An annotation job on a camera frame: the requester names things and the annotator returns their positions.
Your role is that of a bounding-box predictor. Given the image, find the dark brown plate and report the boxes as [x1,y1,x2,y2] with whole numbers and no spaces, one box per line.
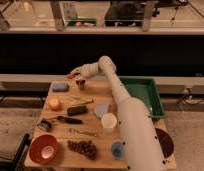
[156,128,174,158]

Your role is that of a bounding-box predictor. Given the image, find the orange fruit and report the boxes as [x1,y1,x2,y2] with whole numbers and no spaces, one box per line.
[48,98,60,111]

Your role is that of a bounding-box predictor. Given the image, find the metal cup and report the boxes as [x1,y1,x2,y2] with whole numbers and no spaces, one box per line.
[75,77,86,90]

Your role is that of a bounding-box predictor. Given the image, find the black handled tool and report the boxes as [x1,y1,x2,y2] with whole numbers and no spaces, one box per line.
[56,116,83,124]

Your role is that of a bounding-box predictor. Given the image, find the metal spoon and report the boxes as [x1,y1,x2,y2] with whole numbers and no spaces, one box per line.
[69,129,98,137]

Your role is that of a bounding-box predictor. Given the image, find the blue plastic cup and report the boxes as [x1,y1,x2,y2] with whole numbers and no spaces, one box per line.
[111,141,123,160]

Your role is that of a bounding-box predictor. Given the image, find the blue sponge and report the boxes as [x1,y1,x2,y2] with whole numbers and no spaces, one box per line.
[51,83,68,92]

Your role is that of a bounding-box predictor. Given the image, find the wooden sticks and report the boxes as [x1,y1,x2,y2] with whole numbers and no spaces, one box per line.
[70,97,94,106]

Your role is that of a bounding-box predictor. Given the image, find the red bowl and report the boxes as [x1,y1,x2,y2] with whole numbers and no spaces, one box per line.
[29,134,58,165]

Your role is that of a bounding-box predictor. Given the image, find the green plastic tray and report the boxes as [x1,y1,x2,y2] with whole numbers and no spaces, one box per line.
[121,78,166,121]

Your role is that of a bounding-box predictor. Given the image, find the dark brush block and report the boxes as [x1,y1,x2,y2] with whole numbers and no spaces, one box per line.
[67,105,88,116]

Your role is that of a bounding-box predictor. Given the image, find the light blue cloth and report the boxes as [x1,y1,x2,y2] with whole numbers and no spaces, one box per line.
[94,102,110,118]

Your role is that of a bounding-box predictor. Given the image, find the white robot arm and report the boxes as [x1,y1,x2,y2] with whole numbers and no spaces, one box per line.
[70,56,167,171]

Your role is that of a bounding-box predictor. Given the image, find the bunch of dark grapes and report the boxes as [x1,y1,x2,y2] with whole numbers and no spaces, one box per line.
[67,140,98,160]

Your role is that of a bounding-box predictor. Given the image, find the white plastic cup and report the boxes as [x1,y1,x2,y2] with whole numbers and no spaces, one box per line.
[101,113,117,133]

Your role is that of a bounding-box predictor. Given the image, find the metal binder clip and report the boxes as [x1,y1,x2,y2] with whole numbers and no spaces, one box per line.
[37,119,52,132]

